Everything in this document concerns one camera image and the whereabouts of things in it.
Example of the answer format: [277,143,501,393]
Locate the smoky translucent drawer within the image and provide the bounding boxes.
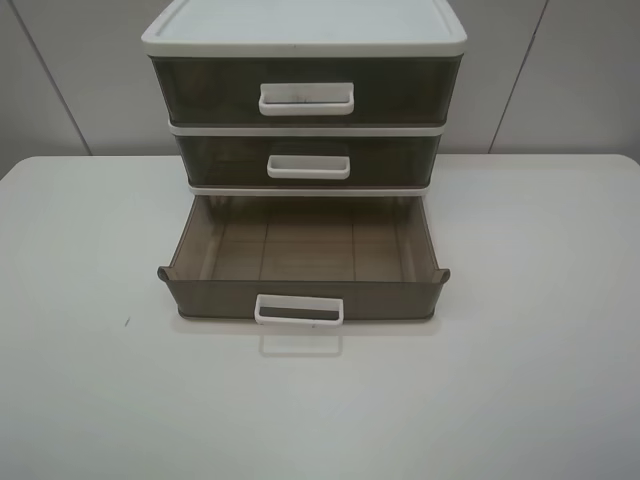
[151,57,462,127]
[176,136,440,189]
[158,196,450,326]

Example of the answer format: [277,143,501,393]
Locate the white plastic drawer cabinet frame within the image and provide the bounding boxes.
[141,1,467,196]

